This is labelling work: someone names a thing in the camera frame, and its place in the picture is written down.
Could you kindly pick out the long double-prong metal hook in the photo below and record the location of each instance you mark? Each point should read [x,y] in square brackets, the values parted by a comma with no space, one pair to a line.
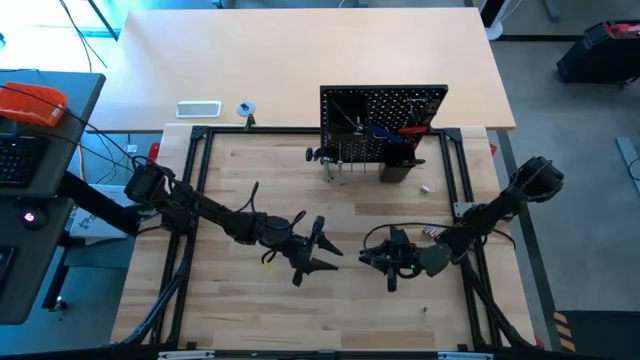
[340,155]
[362,157]

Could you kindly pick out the black keyboard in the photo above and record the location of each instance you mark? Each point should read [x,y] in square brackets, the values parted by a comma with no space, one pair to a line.
[20,160]

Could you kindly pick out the small blue-white tape roll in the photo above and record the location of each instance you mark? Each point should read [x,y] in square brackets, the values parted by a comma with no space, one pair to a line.
[246,107]

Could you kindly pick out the black perforated pegboard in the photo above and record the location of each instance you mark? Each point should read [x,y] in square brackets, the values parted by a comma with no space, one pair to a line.
[385,89]

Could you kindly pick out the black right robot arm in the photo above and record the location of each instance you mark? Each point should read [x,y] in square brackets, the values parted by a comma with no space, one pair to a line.
[495,210]

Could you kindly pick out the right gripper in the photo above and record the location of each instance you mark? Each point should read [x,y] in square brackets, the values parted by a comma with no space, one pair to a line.
[402,260]

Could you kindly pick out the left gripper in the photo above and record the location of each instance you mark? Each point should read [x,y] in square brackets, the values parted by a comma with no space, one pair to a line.
[297,247]

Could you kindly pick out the black pegboard shelf bin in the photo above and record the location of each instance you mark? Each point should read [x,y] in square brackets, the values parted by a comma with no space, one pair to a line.
[347,117]

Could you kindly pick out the light wood side table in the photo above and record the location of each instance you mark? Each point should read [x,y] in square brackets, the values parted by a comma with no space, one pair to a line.
[300,60]

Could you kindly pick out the white rectangular tray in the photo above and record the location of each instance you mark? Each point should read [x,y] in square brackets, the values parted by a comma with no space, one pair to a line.
[198,109]

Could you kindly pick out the white stand base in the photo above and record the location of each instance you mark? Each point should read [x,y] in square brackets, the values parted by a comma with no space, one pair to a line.
[494,25]

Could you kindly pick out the black aluminium table frame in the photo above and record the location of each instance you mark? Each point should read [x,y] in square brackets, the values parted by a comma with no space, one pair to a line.
[280,131]

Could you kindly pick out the dark grey desk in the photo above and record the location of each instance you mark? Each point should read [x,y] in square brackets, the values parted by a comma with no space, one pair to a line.
[30,270]

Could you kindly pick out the orange plastic case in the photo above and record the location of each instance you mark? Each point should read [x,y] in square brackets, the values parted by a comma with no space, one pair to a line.
[30,105]

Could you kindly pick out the black pegboard stand box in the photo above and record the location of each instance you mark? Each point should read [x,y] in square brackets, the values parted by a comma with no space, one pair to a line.
[395,172]

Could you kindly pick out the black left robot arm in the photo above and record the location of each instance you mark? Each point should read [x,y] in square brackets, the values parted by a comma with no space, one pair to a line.
[200,205]

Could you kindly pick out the round black lit device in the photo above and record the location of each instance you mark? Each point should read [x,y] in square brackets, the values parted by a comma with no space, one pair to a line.
[32,217]

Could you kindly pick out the black equipment case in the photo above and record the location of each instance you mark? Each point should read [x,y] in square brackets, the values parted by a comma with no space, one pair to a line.
[600,55]

